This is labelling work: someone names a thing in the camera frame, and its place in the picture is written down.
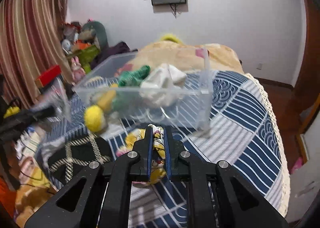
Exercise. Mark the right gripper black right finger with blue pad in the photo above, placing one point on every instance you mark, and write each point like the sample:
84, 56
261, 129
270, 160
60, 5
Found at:
217, 194

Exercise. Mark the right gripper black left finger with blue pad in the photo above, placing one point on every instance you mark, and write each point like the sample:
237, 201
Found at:
99, 195

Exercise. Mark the black chain-pattern cloth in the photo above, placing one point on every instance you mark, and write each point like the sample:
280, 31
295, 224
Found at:
77, 153

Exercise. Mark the yellow fuzzy ball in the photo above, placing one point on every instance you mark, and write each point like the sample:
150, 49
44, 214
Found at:
94, 118

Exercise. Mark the yellow floral scrunchie cloth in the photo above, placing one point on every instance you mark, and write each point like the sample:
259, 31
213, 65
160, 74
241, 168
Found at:
158, 153

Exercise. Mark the yellow sponge block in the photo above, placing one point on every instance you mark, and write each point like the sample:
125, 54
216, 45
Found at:
104, 103

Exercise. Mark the green knitted sock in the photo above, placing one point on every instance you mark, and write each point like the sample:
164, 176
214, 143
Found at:
129, 79

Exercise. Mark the white cloth pouch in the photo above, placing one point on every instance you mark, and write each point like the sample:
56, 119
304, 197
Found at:
162, 87

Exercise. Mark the red box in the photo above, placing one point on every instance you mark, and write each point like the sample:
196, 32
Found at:
45, 78

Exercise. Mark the blue white patterned tablecloth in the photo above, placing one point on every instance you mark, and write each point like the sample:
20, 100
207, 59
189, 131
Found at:
242, 130

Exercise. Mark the pink rabbit plush toy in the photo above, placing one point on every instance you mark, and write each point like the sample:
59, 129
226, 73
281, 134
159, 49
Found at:
78, 73

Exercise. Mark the green storage box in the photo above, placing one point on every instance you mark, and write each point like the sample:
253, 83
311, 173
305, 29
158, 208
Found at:
85, 56

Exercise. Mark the dark purple blanket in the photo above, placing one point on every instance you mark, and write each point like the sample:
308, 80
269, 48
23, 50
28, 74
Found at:
106, 52

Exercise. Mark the red gold striped curtain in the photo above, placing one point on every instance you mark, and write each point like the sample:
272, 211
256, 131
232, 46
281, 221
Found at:
30, 45

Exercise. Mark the grey green plush toy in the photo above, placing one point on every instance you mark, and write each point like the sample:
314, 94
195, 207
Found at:
94, 32

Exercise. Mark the clear plastic storage box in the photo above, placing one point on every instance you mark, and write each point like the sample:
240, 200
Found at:
190, 112

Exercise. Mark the wooden door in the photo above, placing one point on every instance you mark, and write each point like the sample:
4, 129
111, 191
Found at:
306, 90

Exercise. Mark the beige patchwork blanket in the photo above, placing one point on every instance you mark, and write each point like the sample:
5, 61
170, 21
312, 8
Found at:
186, 57

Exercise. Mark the yellow green chair back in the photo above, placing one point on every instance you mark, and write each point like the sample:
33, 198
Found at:
170, 38

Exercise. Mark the white wall socket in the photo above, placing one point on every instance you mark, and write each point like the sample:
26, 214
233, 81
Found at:
259, 66

